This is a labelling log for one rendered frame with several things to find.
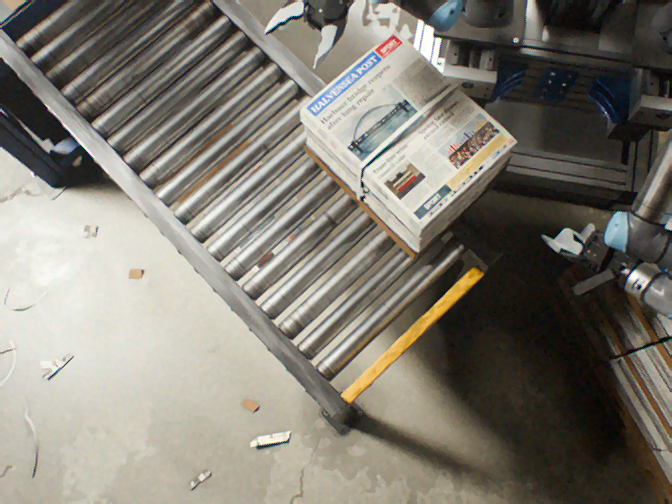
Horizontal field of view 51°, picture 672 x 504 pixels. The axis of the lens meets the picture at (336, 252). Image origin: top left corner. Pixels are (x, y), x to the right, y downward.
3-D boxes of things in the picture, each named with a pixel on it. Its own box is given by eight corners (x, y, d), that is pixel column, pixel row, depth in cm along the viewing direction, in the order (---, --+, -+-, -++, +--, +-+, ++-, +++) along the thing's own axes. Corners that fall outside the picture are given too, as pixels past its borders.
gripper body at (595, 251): (606, 225, 159) (652, 253, 151) (590, 257, 163) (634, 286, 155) (588, 229, 154) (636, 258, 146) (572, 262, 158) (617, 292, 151)
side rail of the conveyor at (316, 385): (349, 405, 168) (348, 403, 156) (333, 421, 167) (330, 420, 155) (21, 50, 197) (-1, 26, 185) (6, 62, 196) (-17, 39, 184)
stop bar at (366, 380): (485, 275, 162) (486, 274, 160) (349, 407, 156) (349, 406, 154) (474, 266, 163) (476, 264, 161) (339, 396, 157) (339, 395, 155)
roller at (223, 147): (305, 94, 182) (303, 84, 177) (167, 213, 175) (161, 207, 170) (292, 81, 183) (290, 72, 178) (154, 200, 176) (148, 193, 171)
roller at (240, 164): (322, 110, 180) (321, 101, 175) (183, 231, 173) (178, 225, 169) (309, 97, 181) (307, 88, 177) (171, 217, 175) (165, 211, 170)
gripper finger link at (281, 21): (266, 46, 136) (309, 27, 137) (265, 31, 130) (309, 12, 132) (259, 32, 137) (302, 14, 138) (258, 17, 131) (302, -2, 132)
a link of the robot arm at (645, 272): (651, 297, 153) (633, 304, 148) (633, 286, 156) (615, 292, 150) (667, 269, 149) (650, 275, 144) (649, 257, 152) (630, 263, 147)
